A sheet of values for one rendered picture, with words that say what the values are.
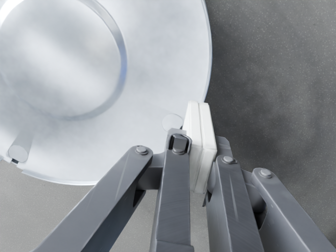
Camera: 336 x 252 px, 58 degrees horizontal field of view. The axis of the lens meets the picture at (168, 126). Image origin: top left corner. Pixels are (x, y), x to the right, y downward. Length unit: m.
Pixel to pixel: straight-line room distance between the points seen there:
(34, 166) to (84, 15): 0.18
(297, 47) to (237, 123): 0.17
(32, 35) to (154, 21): 0.11
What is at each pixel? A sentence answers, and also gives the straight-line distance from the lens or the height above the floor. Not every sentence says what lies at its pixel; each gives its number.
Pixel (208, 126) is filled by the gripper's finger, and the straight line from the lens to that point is 0.18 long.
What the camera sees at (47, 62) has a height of 0.26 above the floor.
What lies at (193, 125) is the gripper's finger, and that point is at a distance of 0.18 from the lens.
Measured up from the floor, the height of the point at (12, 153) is 0.25.
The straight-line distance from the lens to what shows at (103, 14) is 0.29.
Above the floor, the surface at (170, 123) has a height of 0.25.
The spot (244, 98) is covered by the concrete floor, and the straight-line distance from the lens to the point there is 0.58.
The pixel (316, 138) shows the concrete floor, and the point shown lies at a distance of 0.65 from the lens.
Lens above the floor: 0.54
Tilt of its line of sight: 65 degrees down
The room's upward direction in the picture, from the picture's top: 172 degrees counter-clockwise
